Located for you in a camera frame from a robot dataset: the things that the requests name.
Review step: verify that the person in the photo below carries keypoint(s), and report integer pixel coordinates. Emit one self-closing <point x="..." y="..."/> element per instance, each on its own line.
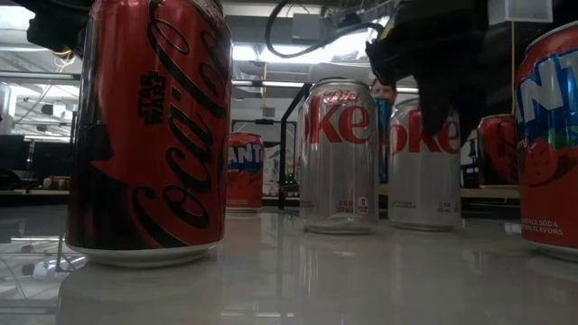
<point x="384" y="90"/>

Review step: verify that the red black Coke Zero can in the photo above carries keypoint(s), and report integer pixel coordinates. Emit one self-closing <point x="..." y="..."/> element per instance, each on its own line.
<point x="496" y="153"/>

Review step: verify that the wooden shelf with black frame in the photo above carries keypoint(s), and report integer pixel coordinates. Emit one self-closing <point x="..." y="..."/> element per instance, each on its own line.
<point x="487" y="193"/>

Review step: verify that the silver Diet Coke can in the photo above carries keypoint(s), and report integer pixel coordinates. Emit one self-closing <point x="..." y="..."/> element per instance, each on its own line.
<point x="424" y="180"/>
<point x="338" y="171"/>

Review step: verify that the Star Wars Coke Zero can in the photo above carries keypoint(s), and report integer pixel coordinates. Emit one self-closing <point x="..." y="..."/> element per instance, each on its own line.
<point x="149" y="135"/>

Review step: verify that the red Fanta can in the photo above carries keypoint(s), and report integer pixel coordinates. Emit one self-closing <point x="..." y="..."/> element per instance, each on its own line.
<point x="244" y="180"/>
<point x="548" y="180"/>

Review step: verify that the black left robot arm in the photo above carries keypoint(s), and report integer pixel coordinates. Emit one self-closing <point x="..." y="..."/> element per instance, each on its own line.
<point x="54" y="22"/>

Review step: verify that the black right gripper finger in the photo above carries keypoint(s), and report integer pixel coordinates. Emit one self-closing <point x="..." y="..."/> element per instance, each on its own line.
<point x="472" y="113"/>
<point x="435" y="110"/>

